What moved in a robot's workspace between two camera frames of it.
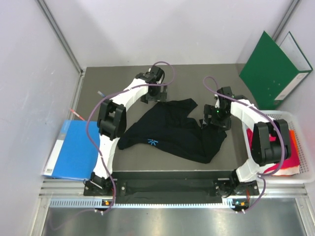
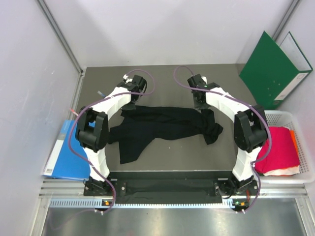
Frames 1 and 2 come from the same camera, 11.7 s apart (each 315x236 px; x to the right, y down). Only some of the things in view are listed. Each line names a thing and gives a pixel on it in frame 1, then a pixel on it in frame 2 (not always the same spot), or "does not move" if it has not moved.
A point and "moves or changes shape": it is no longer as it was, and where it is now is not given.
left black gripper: (163, 94) → (129, 107)
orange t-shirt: (293, 133) does not move
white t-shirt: (286, 171) does not move
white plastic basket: (306, 173) does not move
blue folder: (75, 155) does not move
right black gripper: (210, 110) → (198, 106)
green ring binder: (275, 72) does not move
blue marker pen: (101, 94) does not move
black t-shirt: (165, 125) moves or changes shape
